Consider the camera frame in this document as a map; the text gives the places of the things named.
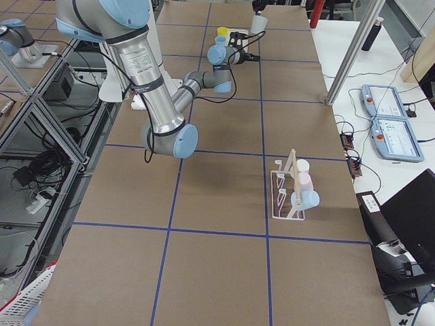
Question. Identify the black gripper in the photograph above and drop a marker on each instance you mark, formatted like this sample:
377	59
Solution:
257	5
242	58

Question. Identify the grey plastic cup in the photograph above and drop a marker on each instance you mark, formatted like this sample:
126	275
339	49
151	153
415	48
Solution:
258	24

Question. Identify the yellow plastic cup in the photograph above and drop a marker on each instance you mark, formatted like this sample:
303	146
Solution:
222	32

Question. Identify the pale green plastic cup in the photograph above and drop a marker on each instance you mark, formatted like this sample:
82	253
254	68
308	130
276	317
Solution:
303	166

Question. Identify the pink plastic cup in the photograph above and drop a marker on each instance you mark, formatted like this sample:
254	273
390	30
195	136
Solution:
305	182

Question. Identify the light blue plastic cup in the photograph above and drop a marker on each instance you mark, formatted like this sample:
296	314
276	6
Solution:
309	199

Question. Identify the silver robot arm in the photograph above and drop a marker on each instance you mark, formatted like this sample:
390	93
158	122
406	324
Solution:
166	133

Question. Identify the blue plastic cup front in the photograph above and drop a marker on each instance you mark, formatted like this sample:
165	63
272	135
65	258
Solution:
220	41

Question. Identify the cream tray with bear drawing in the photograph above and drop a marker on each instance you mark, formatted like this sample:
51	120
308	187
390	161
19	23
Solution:
238	38

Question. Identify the red cylinder object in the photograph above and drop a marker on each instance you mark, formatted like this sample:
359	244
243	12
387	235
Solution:
316	13

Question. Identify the black bottle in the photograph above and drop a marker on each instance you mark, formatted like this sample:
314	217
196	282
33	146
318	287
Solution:
370	39

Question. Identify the far blue teach pendant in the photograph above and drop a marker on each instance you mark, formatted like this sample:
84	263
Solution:
382	100

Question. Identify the blue teach pendant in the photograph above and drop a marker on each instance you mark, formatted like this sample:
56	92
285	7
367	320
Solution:
382	100
395	140

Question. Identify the near blue teach pendant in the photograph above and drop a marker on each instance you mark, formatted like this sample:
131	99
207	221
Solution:
395	140

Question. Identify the black laptop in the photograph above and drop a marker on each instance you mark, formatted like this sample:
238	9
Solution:
401	235

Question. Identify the grey aluminium frame post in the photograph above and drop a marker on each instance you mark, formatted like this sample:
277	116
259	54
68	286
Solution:
362	31

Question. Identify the white wire cup rack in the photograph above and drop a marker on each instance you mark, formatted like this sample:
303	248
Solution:
284	181

